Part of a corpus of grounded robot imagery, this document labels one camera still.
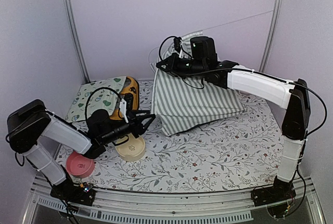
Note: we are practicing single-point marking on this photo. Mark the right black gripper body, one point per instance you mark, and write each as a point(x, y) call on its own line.
point(195, 68)

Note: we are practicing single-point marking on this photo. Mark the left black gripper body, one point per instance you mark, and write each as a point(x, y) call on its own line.
point(113, 134)

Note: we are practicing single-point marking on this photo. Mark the green patterned cushion mat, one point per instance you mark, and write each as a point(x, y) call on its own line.
point(90, 97)

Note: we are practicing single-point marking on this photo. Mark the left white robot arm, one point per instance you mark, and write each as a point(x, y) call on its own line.
point(33, 121)

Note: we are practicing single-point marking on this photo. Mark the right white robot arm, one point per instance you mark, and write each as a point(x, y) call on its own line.
point(291, 96)

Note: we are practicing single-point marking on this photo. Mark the cream pet bowl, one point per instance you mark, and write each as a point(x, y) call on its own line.
point(130, 148)

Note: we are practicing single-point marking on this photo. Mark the red cat-ear pet bowl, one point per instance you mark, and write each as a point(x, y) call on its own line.
point(79, 166)

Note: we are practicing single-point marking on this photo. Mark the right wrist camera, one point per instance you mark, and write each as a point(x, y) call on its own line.
point(178, 46)

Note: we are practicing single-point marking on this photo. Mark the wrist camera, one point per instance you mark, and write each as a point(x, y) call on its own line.
point(178, 46)
point(125, 105)

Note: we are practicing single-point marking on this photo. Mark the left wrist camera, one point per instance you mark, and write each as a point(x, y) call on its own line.
point(125, 105)

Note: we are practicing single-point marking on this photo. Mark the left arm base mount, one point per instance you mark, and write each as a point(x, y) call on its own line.
point(70, 192)

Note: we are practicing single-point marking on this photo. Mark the front aluminium rail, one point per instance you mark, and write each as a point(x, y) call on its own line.
point(113, 206)

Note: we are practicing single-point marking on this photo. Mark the left aluminium frame post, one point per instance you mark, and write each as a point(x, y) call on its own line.
point(76, 40)

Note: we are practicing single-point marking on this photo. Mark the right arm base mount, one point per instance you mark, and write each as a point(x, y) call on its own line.
point(279, 191)

